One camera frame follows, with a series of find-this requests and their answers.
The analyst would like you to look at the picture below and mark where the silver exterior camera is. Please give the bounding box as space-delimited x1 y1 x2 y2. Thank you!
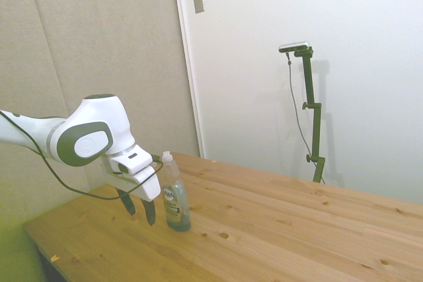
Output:
278 41 311 53

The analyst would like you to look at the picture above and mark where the clear blue dish soap bottle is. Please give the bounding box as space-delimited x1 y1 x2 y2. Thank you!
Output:
161 151 192 232

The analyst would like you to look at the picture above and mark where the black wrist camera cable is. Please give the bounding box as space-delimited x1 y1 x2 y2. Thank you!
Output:
0 110 164 201

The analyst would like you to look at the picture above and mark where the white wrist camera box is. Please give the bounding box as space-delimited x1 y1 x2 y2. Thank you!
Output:
109 147 154 175

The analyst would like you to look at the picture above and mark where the dark green camera stand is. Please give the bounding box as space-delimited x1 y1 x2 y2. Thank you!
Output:
293 46 327 183

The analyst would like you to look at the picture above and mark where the white door frame strip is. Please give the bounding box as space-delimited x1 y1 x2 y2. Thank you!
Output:
171 0 206 159

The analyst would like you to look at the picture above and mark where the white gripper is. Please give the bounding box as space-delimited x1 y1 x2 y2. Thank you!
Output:
100 156 162 227

